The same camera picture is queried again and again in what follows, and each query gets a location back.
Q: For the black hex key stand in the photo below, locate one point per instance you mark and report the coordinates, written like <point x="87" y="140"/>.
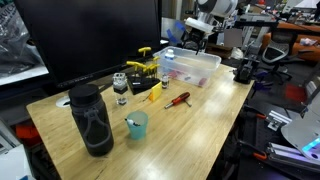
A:
<point x="143" y="85"/>

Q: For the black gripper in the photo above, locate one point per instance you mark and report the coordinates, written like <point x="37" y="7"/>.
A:
<point x="197" y="35"/>

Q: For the yellow plastic block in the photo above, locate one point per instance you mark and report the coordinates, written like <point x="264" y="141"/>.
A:
<point x="156" y="92"/>

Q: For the black table clamp mount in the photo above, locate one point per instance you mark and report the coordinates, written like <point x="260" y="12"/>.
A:
<point x="245" y="71"/>

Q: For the large black monitor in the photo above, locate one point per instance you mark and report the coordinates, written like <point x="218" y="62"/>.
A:
<point x="90" y="36"/>

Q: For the white black marker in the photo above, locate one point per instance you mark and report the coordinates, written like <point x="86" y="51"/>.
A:
<point x="132" y="122"/>

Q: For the clear crumpled plastic bag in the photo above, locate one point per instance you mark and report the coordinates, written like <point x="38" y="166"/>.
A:
<point x="16" y="43"/>

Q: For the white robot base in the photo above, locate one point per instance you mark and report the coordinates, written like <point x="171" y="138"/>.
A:
<point x="305" y="133"/>

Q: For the clear plastic storage box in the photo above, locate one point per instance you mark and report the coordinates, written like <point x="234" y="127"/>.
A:
<point x="196" y="66"/>

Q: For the small metal hex bit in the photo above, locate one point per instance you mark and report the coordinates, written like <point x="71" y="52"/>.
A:
<point x="188" y="104"/>

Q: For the long aluminium extrusion rail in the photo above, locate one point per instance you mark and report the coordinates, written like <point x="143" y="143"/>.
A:
<point x="290" y="155"/>

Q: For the orange couch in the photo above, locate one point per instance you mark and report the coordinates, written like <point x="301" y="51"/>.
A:
<point x="305" y="50"/>

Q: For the short aluminium extrusion bracket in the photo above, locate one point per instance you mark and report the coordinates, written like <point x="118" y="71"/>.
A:
<point x="278" y="120"/>

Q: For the red floor object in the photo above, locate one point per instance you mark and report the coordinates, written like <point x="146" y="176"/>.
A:
<point x="295" y="93"/>

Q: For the orange plastic bin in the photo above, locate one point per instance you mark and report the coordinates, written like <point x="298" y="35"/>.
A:
<point x="26" y="131"/>

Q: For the black water bottle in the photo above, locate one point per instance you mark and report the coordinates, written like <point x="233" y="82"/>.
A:
<point x="91" y="123"/>

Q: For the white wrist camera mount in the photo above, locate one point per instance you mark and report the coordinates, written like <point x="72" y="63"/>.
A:
<point x="199" y="25"/>

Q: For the small glass jar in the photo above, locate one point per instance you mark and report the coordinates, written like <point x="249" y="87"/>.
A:
<point x="165" y="82"/>

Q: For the teal plastic cup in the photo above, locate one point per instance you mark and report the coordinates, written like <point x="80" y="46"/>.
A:
<point x="137" y="130"/>

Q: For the grey mesh office chair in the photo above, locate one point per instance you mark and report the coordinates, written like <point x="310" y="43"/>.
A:
<point x="276" y="53"/>

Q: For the clear acrylic block black band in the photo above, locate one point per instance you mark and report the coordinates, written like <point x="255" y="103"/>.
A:
<point x="120" y="87"/>

